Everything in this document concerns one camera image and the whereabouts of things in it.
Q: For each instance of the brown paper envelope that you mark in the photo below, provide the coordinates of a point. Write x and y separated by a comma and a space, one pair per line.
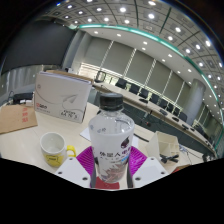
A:
16, 118

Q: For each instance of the white mug yellow print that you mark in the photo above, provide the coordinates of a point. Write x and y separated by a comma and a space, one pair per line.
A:
53, 148

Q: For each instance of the long curved conference desk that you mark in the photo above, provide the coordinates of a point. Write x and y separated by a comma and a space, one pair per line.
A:
140, 105

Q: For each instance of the black tool in organiser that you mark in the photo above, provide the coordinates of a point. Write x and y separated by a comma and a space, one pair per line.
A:
168, 158

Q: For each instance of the black desktop device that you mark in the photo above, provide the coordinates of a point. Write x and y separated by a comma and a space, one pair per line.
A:
22, 98

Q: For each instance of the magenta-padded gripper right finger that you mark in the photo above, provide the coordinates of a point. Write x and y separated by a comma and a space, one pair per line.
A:
138, 160

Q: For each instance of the ceiling lights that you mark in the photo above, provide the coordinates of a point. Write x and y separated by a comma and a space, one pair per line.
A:
151, 15

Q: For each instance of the clear water bottle black cap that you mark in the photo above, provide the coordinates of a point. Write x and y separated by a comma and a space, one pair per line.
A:
111, 140

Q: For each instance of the black framed swivel chair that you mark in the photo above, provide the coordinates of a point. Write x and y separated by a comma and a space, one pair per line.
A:
100, 76

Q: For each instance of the white open organiser box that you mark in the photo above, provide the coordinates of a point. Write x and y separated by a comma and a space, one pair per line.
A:
163, 143

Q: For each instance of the white copy paper box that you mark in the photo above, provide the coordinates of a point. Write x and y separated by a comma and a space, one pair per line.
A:
61, 95

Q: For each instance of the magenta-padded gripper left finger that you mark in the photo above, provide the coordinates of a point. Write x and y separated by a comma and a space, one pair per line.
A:
87, 160

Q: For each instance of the row of black office chairs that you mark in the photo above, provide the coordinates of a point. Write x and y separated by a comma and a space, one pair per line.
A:
135, 89

